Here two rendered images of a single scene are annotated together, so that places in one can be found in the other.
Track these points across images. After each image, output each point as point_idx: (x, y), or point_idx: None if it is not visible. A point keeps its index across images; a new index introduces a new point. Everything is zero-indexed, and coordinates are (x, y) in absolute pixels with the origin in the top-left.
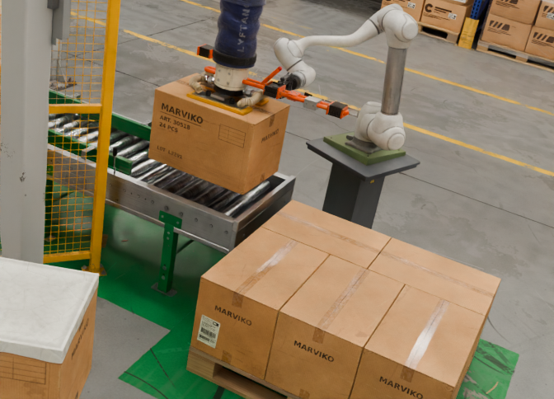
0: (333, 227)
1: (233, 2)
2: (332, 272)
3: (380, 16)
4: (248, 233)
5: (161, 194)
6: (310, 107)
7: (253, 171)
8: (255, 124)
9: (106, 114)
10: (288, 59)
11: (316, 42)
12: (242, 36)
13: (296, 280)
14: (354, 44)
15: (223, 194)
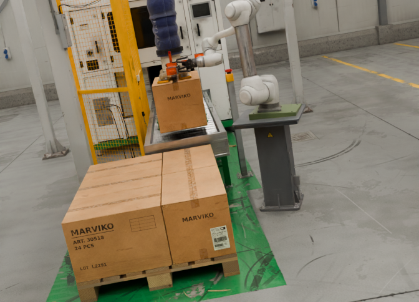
0: (197, 156)
1: (149, 18)
2: (141, 173)
3: None
4: None
5: (146, 135)
6: None
7: (167, 119)
8: (153, 86)
9: (130, 92)
10: (202, 50)
11: (217, 35)
12: (158, 37)
13: (118, 173)
14: (231, 32)
15: None
